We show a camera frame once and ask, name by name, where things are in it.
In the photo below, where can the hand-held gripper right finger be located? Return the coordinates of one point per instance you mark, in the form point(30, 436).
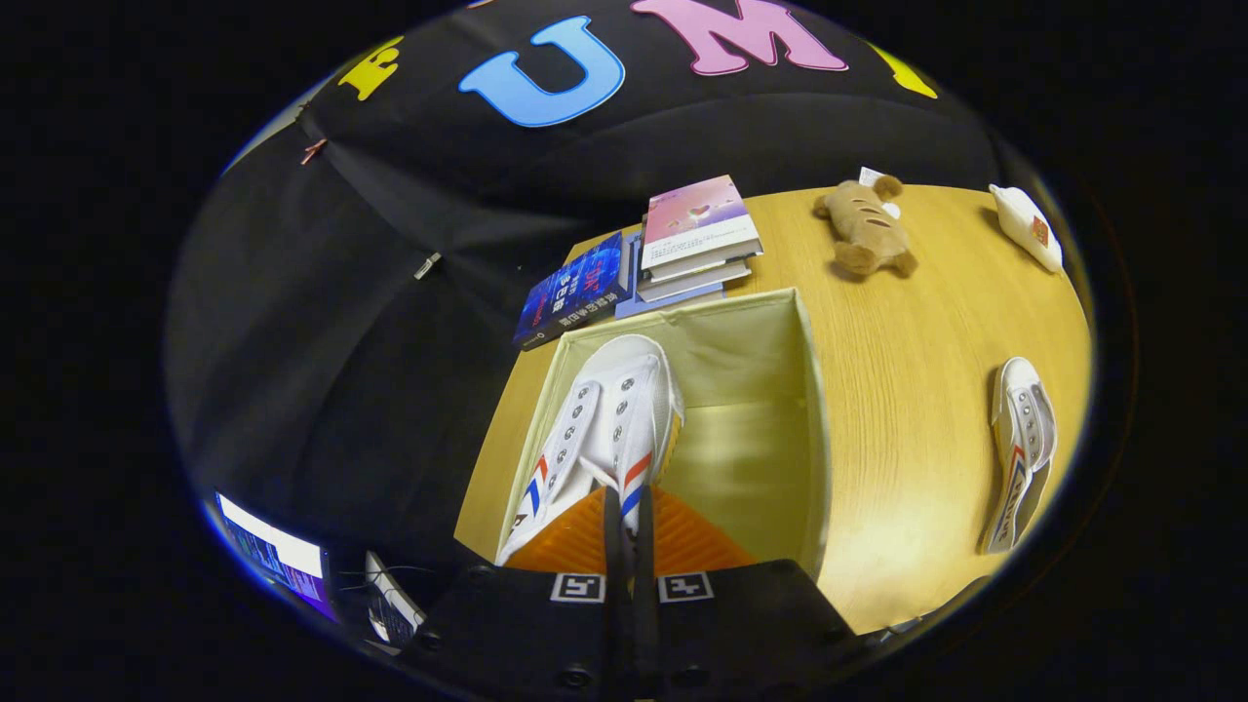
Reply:
point(643, 624)

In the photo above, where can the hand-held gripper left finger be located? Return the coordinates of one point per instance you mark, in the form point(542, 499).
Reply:
point(614, 624)

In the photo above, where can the pale green fabric storage box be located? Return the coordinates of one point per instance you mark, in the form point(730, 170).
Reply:
point(741, 439)

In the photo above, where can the white striped canvas shoe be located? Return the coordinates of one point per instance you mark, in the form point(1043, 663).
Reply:
point(604, 409)
point(1019, 439)

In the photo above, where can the white edged keyboard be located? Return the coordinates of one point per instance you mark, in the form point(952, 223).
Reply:
point(395, 604)

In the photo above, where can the light blue book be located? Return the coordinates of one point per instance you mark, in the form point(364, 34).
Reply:
point(627, 292)

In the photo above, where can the dark blue book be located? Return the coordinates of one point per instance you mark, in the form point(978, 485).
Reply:
point(570, 292)

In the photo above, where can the white paged book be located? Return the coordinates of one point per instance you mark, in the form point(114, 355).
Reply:
point(702, 272)
point(692, 287)

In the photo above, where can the computer monitor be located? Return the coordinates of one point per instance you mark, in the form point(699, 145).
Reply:
point(278, 556)

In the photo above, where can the silver clip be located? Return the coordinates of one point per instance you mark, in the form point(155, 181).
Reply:
point(427, 265)

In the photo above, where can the black backdrop cloth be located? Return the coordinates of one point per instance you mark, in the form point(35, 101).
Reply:
point(322, 341)

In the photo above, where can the pink cover book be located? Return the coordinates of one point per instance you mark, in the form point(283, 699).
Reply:
point(697, 214)

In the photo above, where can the brown plush toy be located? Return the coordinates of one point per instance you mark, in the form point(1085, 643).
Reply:
point(868, 229)

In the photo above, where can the white plush pouch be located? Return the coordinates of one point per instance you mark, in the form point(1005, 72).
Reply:
point(1024, 224)

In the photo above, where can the copper red clip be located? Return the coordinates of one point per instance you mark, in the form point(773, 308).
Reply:
point(313, 151)

